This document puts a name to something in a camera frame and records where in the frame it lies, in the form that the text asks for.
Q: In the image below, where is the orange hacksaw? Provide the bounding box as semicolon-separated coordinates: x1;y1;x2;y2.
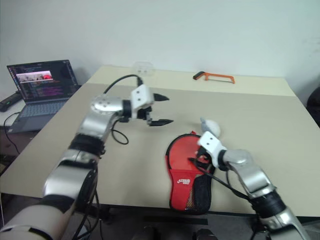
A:
192;71;236;85

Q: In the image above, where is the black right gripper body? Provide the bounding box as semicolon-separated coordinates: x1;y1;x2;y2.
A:
194;146;216;174

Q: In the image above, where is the black laptop cable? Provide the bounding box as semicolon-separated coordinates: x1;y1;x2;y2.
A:
3;112;21;156

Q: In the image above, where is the clear plastic box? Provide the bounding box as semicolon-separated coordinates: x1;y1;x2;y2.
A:
132;61;155;77

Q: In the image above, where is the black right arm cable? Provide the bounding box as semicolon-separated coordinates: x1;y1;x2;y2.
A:
206;168;254;201

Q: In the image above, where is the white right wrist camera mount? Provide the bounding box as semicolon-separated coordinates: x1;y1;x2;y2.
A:
197;130;228;169

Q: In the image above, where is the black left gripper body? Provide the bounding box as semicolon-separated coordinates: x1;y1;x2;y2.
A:
136;105;155;126

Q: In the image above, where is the black handheld device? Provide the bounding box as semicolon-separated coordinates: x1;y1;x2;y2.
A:
0;93;23;113

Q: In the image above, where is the red black paddle case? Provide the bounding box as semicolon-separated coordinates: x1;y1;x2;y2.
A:
164;130;216;216

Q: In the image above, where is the dark rounded shape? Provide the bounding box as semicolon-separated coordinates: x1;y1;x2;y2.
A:
195;228;219;240

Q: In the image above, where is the white grey round object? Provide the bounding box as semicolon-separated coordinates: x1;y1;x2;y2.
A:
199;116;222;138

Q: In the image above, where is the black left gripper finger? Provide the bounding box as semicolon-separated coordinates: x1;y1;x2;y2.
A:
149;119;174;128
153;93;171;102

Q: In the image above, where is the black chair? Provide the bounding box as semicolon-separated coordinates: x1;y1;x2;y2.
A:
305;86;320;121

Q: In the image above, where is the open laptop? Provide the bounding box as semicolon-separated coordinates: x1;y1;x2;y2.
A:
6;59;82;134

